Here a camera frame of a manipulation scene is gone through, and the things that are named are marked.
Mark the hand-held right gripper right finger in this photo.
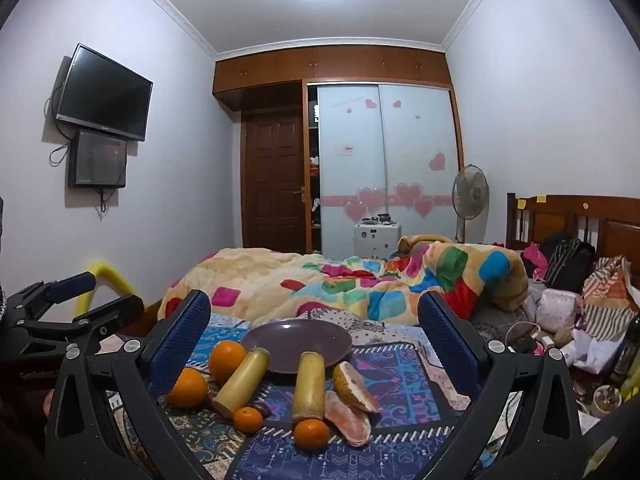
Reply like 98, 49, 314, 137
417, 290, 598, 480

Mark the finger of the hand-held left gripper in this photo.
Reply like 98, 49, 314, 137
14, 294, 146, 358
7, 271, 98, 320

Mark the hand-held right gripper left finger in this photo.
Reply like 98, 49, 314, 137
44, 289, 213, 480

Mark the large orange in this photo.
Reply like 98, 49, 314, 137
165, 367, 209, 408
208, 340, 248, 383

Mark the pomelo piece with rind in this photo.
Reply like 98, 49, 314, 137
332, 361, 382, 414

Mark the small orange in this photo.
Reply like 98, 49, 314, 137
293, 418, 331, 448
233, 406, 264, 434

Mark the purple plate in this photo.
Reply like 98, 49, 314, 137
240, 319, 353, 375

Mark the peeled pomelo piece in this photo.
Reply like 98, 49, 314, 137
324, 391, 372, 448

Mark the yellow foam tube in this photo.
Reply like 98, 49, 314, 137
74, 258, 138, 317

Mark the blue patterned bed mat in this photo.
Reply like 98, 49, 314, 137
100, 307, 501, 480

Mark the colourful patchwork blanket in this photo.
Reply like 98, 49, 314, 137
157, 235, 530, 323

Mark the pink pouch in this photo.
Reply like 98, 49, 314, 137
535, 287, 583, 333

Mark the white box appliance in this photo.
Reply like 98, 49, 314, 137
353, 222, 402, 260

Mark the pink cloth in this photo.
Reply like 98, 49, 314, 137
521, 242, 551, 281

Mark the black bag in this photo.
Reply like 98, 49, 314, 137
542, 237, 596, 293

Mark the standing fan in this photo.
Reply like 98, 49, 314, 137
451, 164, 490, 245

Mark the striped bag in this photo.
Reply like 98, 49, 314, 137
582, 255, 640, 346

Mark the wooden headboard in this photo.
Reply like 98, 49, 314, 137
505, 192, 640, 281

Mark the dark bottle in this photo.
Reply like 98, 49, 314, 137
612, 315, 640, 386

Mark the brown wooden door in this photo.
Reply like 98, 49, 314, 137
241, 110, 304, 251

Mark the frosted sliding wardrobe door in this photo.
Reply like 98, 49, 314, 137
377, 82, 463, 243
317, 82, 388, 258

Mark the wooden wardrobe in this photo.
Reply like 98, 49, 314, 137
212, 44, 466, 257

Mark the small black wall monitor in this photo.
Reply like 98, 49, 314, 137
68, 129, 128, 189

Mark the wall-mounted black television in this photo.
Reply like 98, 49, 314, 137
54, 43, 154, 142

